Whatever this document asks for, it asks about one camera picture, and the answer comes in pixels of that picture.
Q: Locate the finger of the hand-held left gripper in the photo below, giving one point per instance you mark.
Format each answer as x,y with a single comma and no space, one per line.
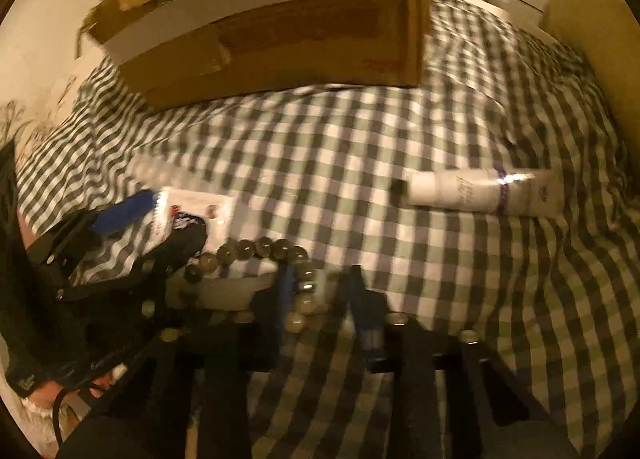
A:
122,211
187,241

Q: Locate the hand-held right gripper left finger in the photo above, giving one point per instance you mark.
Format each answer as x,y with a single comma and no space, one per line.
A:
282,289

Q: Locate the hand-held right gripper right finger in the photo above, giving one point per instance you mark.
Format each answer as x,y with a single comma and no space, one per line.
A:
359,299

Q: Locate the white printed packet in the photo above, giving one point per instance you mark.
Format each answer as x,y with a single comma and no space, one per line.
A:
200,206

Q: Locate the person's left hand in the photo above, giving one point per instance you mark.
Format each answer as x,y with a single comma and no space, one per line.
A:
100,383

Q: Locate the checkered blanket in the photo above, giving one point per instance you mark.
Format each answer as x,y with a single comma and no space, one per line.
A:
400,264

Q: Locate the white bottle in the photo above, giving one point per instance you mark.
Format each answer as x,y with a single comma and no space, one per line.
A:
460,189

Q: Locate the cardboard box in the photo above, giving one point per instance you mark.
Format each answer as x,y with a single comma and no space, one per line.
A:
300,39

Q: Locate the cream pillow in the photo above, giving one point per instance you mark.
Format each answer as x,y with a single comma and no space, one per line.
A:
590,24

